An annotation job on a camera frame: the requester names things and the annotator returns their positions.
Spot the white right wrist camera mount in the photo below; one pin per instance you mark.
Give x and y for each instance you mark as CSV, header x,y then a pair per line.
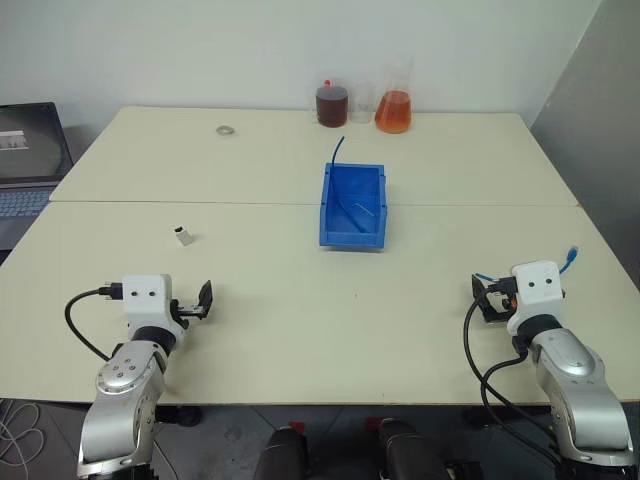
x,y
537,295

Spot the blue plastic bin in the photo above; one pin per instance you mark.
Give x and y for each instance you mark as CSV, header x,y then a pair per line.
x,y
354,210

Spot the small white black connector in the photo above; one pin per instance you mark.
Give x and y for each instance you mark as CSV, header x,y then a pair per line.
x,y
183,236

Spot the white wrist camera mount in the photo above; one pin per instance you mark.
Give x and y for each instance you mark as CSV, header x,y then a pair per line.
x,y
537,295
145,300

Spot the beaker with brown liquid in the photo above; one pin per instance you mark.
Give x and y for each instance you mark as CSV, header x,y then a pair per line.
x,y
331,106

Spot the flask with orange liquid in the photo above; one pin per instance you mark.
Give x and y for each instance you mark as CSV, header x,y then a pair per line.
x,y
395,112

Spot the dark rounded shape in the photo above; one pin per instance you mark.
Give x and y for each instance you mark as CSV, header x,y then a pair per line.
x,y
406,450
281,455

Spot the empty clear glass beaker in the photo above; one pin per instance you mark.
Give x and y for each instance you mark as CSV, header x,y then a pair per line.
x,y
362,104

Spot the grey laptop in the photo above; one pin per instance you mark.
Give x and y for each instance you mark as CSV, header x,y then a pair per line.
x,y
27,165

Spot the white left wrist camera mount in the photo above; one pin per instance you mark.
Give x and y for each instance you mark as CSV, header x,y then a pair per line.
x,y
145,300

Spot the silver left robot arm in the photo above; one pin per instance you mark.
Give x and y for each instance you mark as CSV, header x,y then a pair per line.
x,y
125,400

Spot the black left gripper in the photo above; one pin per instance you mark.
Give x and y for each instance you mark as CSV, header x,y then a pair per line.
x,y
181,310

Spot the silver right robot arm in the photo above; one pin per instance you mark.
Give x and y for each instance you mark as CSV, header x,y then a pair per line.
x,y
580,385

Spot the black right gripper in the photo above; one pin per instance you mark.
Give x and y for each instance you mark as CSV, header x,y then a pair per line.
x,y
501,300

